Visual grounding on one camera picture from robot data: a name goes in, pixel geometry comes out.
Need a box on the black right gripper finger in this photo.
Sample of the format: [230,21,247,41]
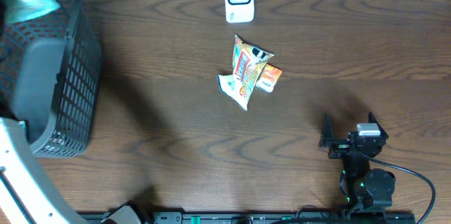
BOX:
[369,112,388,139]
[319,113,334,147]

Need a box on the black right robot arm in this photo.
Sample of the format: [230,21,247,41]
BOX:
[319,113,396,218]

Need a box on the yellow red snack bag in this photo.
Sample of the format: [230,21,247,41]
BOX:
[217,35,274,111]

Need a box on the orange snack packet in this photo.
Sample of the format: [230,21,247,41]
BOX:
[256,64,282,93]

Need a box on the dark grey plastic mesh basket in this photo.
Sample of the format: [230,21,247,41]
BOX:
[1,0,102,158]

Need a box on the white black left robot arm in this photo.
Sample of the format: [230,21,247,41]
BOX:
[1,118,145,224]

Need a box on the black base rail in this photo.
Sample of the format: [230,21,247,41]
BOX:
[80,211,416,224]

